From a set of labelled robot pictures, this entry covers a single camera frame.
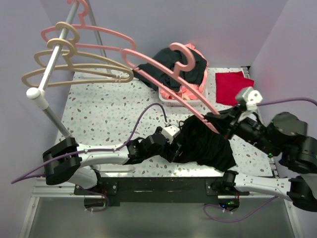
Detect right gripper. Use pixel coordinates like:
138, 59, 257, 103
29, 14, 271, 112
203, 100, 277, 155

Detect black shorts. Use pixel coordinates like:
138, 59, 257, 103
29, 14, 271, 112
172, 116, 236, 172

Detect pink hanger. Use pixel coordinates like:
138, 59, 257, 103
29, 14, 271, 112
121, 42, 219, 133
41, 22, 137, 52

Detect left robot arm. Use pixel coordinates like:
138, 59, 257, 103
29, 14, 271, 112
43, 125, 180, 194

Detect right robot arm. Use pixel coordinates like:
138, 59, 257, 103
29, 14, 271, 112
204, 105, 317, 212

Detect upper beige hanger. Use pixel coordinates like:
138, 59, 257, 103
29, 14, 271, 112
34, 21, 136, 82

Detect beige hanger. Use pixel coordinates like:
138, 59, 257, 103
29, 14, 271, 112
34, 21, 136, 82
21, 38, 134, 89

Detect lower beige hanger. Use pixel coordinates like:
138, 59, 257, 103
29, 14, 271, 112
21, 38, 134, 89

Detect top pink hanger hook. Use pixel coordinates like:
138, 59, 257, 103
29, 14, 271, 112
66, 0, 90, 25

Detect white plastic basket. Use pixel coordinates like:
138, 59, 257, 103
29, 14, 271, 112
158, 85, 208, 107

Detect red folded cloth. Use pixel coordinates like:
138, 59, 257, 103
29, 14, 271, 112
215, 71, 254, 106

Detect pink garment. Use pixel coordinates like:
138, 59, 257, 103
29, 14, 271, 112
175, 44, 209, 100

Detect dark teal garment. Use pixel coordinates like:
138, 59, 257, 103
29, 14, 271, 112
132, 47, 208, 92

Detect metal clothes rack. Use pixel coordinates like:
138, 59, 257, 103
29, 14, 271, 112
26, 0, 102, 138

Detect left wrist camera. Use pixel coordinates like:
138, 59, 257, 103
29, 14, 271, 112
161, 125, 180, 144

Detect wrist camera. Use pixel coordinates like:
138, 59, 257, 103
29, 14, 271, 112
161, 125, 180, 144
235, 87, 263, 119

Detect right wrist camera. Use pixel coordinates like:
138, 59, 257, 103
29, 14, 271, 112
235, 87, 263, 119

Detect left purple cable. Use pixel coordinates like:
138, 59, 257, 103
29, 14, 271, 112
11, 103, 170, 184

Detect purple cable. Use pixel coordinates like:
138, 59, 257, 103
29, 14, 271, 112
11, 103, 170, 184
203, 98, 317, 223

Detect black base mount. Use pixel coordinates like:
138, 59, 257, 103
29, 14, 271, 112
73, 176, 250, 209

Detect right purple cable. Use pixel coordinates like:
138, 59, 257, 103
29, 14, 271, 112
203, 98, 317, 223

